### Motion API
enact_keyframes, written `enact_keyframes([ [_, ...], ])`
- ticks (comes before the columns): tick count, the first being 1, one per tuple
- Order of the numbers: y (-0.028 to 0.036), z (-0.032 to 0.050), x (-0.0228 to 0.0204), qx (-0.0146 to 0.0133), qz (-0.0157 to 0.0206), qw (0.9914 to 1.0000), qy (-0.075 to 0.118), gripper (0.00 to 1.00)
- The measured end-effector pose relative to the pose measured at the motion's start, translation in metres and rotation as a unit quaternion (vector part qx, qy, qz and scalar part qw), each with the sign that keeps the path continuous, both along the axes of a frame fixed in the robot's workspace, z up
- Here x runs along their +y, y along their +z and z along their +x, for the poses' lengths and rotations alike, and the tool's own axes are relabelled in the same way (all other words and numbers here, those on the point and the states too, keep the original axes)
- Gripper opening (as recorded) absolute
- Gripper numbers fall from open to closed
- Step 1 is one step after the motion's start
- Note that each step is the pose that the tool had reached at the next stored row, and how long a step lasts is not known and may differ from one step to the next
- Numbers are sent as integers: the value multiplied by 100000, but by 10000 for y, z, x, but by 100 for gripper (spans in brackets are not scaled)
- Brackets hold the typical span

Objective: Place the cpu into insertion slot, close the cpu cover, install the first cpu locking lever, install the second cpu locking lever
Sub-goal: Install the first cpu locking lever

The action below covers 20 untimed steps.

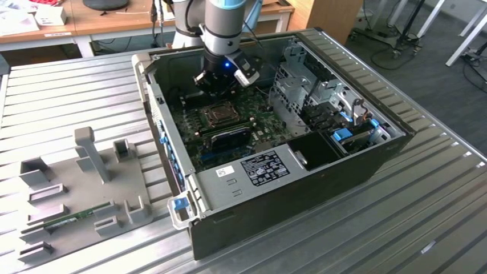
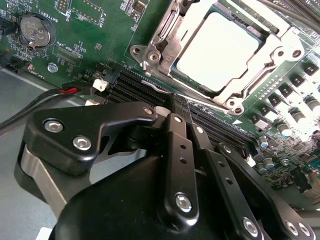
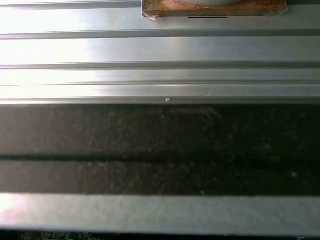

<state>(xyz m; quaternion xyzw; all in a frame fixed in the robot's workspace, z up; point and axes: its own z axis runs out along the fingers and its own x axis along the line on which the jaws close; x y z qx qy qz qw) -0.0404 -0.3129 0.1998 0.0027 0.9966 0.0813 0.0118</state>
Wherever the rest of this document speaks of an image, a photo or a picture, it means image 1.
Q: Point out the silver CPU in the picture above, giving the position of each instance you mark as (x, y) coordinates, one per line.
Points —
(222, 113)

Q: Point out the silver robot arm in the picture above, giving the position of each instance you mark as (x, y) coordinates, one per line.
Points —
(222, 28)

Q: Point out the CPU socket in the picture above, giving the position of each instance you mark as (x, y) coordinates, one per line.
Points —
(207, 123)

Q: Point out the silver drive cage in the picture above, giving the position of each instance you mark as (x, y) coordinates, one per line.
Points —
(292, 85)

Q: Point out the green motherboard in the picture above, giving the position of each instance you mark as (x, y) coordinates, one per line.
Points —
(266, 122)

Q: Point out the black graphics card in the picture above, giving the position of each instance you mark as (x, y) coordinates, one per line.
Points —
(228, 141)

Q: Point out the blue expansion latch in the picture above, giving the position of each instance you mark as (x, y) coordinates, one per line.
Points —
(163, 140)

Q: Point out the wooden desk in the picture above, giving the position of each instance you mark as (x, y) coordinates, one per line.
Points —
(114, 23)

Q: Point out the white square sticker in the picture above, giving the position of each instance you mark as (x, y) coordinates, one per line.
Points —
(224, 171)

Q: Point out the black power supply label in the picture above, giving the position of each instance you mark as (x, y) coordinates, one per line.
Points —
(264, 168)

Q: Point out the blue drive latch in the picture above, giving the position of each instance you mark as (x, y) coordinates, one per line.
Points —
(344, 117)

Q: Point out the wooden cabinet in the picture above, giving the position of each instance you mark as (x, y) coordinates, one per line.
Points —
(335, 17)

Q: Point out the hard disk in blue carrier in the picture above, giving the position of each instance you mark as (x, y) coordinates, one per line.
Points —
(342, 134)

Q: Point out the grey power supply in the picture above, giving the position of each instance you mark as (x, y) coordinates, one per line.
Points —
(220, 188)

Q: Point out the black round object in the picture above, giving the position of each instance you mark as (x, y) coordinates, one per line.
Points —
(104, 4)

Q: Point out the blue case latch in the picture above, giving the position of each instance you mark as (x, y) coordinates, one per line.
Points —
(179, 205)

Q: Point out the white cardboard box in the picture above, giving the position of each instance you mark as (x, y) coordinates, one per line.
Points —
(51, 15)

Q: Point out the dark grey PC case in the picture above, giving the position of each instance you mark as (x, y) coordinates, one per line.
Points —
(266, 217)

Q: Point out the red item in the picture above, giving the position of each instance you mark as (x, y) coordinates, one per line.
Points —
(46, 2)

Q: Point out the black wheeled stand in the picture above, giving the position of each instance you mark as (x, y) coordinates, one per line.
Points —
(408, 21)

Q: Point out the grey parts rack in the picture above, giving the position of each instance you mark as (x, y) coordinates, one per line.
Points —
(76, 197)

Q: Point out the white paper stack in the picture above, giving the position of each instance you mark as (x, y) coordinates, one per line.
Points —
(15, 23)

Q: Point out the white table leg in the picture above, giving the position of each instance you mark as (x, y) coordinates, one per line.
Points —
(430, 20)

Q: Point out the green RAM stick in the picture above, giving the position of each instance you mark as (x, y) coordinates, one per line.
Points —
(68, 219)

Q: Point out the white tape piece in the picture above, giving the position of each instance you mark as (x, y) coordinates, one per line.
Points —
(427, 247)

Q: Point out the white table frame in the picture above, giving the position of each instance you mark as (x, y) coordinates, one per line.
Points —
(466, 47)

